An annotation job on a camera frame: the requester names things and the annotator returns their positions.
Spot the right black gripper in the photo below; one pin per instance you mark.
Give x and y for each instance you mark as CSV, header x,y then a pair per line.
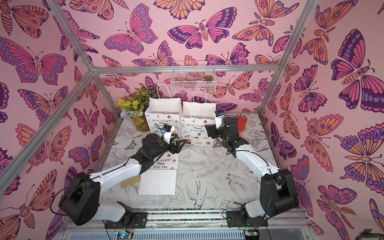
x,y
214,131

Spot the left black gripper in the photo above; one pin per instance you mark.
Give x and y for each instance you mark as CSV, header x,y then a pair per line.
x,y
176,149

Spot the white paper gift bag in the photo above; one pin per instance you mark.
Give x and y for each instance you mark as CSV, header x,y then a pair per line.
x,y
160,179

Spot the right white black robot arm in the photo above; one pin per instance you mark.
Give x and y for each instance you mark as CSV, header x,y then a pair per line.
x,y
278,193

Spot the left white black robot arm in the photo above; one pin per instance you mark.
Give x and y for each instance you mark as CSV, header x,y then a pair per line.
x,y
81,199

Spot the red rubber glove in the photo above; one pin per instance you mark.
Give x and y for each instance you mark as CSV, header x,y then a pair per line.
x,y
242,122

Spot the small plant in basket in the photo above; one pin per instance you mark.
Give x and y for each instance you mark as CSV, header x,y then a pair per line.
x,y
208,78

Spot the potted green leafy plant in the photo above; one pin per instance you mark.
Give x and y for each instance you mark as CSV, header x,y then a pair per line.
x,y
134,107

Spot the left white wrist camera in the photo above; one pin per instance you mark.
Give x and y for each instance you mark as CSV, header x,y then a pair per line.
x,y
168,131

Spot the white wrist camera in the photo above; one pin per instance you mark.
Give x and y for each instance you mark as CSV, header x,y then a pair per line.
x,y
219,115
168,131

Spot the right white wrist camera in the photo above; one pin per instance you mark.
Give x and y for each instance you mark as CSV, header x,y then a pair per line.
x,y
219,115

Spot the white wire wall basket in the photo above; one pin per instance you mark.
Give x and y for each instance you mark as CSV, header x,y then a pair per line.
x,y
188,76

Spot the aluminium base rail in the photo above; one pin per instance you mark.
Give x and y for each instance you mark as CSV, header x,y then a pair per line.
x,y
193,225

